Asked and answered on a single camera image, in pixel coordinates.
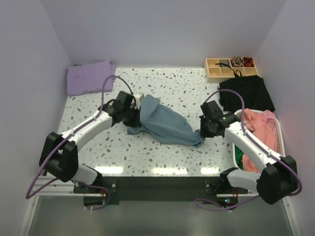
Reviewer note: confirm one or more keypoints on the wooden compartment tray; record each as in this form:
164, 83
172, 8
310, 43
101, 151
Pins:
220, 69

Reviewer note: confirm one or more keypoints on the pink t-shirt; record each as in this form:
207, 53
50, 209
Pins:
262, 126

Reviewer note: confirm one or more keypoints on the green garment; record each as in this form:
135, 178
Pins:
238, 157

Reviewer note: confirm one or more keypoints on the aluminium rail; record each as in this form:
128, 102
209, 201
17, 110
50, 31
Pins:
56, 188

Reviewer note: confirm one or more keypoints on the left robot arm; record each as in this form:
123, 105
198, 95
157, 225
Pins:
60, 152

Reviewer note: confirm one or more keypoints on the white perforated laundry basket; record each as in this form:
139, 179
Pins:
248, 164

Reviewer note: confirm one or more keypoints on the blue t-shirt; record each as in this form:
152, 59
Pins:
165, 125

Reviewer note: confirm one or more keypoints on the folded purple t-shirt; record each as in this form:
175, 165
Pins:
84, 79

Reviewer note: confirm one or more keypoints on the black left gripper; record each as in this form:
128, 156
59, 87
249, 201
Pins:
136, 122

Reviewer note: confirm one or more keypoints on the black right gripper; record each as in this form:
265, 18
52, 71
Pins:
203, 133

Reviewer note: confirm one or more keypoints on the black folded garment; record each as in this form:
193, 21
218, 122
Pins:
253, 91

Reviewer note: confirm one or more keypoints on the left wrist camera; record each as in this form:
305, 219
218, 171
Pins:
138, 99

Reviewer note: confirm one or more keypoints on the orange black scrunchie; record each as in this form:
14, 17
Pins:
248, 62

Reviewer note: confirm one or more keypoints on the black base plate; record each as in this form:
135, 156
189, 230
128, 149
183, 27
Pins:
165, 189

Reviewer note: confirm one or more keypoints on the patterned fabric scrunchie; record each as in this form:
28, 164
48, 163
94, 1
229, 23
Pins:
237, 62

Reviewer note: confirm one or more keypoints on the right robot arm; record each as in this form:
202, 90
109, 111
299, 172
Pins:
277, 177

